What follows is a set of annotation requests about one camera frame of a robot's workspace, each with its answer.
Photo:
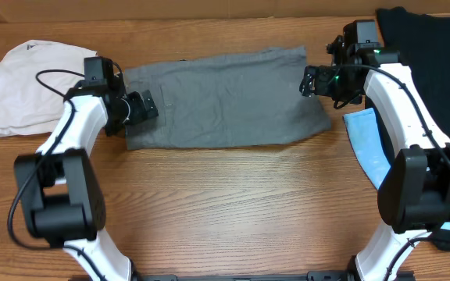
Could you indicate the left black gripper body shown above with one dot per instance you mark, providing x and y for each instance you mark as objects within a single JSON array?
[{"x": 137, "y": 112}]

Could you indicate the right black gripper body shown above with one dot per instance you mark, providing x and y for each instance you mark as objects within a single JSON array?
[{"x": 337, "y": 84}]

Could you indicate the grey shorts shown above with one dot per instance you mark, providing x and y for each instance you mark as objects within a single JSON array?
[{"x": 227, "y": 101}]

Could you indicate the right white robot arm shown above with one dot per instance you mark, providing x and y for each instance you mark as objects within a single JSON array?
[{"x": 377, "y": 77}]

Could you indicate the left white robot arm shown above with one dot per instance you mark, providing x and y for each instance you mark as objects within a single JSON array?
[{"x": 58, "y": 190}]

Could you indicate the light blue garment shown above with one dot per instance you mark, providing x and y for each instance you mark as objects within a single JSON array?
[{"x": 365, "y": 148}]

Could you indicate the black garment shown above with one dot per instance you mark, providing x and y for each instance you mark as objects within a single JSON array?
[{"x": 424, "y": 44}]

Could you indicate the beige folded garment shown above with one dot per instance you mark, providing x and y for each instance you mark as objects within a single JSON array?
[{"x": 26, "y": 107}]

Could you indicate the cardboard backboard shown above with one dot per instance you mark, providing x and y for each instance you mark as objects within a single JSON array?
[{"x": 39, "y": 11}]

